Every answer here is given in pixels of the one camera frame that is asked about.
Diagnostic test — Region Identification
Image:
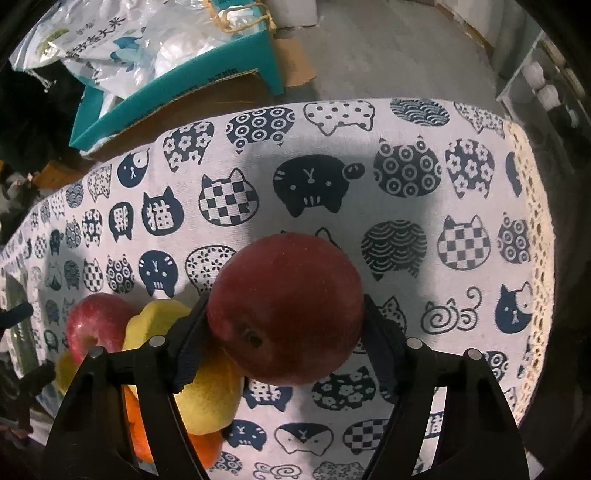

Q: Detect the white shoe rack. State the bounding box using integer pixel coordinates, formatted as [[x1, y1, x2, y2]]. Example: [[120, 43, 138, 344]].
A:
[[497, 31, 590, 165]]

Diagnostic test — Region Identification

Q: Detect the cat pattern tablecloth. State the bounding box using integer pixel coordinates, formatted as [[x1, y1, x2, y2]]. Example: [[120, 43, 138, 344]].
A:
[[1, 98, 555, 479]]

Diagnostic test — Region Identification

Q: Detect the clear plastic bag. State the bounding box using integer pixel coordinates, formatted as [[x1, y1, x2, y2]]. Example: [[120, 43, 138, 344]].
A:
[[174, 0, 274, 33]]

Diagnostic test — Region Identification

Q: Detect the yellow-green pear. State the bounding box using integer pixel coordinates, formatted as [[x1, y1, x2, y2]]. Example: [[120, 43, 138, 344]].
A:
[[122, 299, 243, 436]]

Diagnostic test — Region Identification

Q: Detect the red apple with stem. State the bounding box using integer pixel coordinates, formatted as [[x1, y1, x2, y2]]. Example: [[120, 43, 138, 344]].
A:
[[66, 293, 136, 364]]

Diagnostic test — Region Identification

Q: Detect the large orange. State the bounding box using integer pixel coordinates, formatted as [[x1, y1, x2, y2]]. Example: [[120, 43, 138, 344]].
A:
[[122, 386, 223, 468]]

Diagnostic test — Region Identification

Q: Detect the white rice bag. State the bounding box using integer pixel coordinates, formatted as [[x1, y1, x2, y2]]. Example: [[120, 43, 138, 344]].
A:
[[9, 1, 202, 99]]

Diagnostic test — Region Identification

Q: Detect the dark red apple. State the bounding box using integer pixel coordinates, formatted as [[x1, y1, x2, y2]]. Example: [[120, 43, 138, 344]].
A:
[[207, 233, 363, 386]]

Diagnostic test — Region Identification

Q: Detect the small yellow pear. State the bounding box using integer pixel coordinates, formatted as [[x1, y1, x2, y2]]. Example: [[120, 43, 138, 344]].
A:
[[55, 349, 80, 396]]

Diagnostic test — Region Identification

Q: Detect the teal cardboard box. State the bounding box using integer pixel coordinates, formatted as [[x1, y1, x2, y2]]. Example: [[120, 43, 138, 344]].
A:
[[68, 0, 286, 153]]

